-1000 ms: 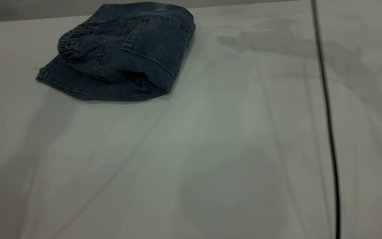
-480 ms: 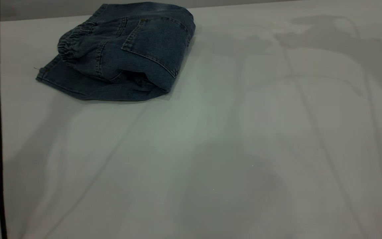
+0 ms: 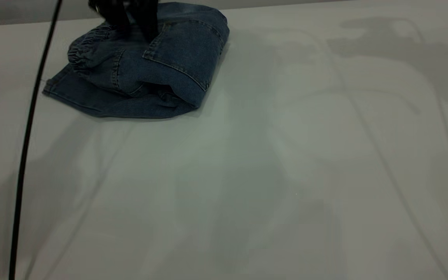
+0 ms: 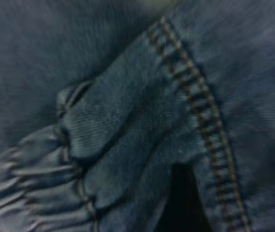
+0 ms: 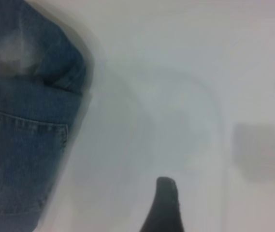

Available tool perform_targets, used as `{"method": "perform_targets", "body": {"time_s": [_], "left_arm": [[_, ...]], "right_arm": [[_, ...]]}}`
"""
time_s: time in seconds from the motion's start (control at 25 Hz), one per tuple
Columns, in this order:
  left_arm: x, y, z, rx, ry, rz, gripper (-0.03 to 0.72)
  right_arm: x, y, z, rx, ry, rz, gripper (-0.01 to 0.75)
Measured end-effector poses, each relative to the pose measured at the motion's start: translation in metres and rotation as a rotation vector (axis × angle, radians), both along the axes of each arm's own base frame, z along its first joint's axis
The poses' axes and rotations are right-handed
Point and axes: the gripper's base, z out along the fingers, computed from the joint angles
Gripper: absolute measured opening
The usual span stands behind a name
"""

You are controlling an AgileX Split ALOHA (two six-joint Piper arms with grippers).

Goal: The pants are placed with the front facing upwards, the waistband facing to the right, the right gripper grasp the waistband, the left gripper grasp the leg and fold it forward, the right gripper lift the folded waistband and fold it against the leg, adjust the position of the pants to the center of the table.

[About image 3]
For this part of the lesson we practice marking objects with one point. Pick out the blue denim shorts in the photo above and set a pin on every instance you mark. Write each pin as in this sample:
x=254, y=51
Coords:
x=169, y=66

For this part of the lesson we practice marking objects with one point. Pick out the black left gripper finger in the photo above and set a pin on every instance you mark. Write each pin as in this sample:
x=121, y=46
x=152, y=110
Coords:
x=149, y=23
x=119, y=20

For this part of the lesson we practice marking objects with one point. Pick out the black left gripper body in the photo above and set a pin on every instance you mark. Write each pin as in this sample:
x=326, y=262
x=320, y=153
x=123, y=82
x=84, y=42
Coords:
x=123, y=4

